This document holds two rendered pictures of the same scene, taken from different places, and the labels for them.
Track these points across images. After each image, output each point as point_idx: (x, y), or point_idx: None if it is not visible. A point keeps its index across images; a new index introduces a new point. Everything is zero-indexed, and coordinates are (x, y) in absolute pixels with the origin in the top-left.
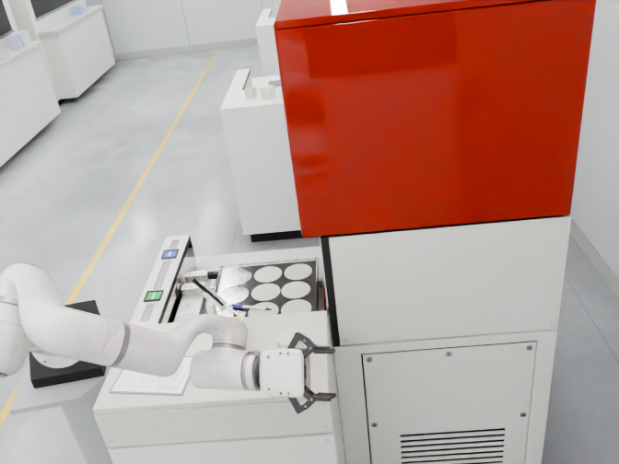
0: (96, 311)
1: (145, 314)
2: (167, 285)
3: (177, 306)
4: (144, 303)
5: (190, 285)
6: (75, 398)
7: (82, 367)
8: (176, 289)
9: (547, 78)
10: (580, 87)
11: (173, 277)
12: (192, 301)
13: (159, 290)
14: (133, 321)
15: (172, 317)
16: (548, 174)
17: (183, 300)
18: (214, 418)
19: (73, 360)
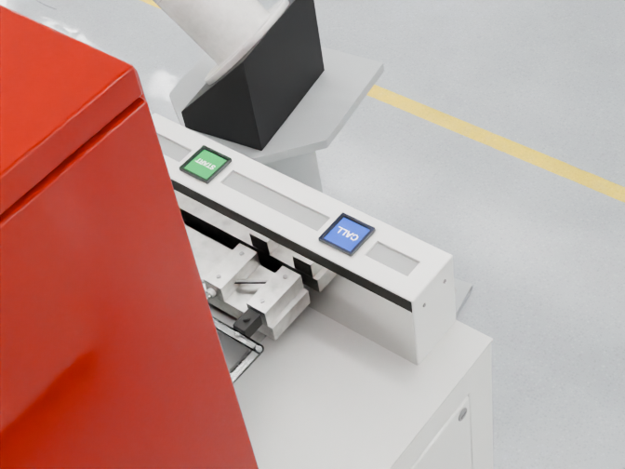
0: (231, 72)
1: (166, 142)
2: (220, 194)
3: (227, 243)
4: (200, 147)
5: (235, 262)
6: (173, 89)
7: (201, 88)
8: (239, 232)
9: None
10: None
11: (240, 213)
12: (203, 265)
13: (210, 175)
14: (160, 121)
15: (191, 221)
16: None
17: (223, 252)
18: None
19: (211, 70)
